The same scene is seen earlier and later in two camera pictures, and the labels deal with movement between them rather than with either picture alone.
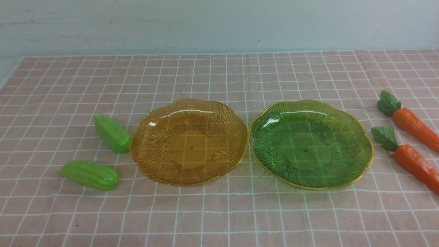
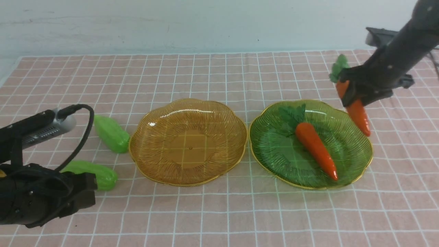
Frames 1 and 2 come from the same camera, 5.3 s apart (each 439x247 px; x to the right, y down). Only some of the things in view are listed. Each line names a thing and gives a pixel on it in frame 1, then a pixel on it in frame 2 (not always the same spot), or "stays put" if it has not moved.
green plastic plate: [311, 144] stays put
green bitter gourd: [91, 174] stays put
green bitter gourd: [115, 136] stays put
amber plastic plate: [188, 142] stays put
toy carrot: [410, 160] → [294, 116]
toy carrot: [389, 106] → [357, 110]
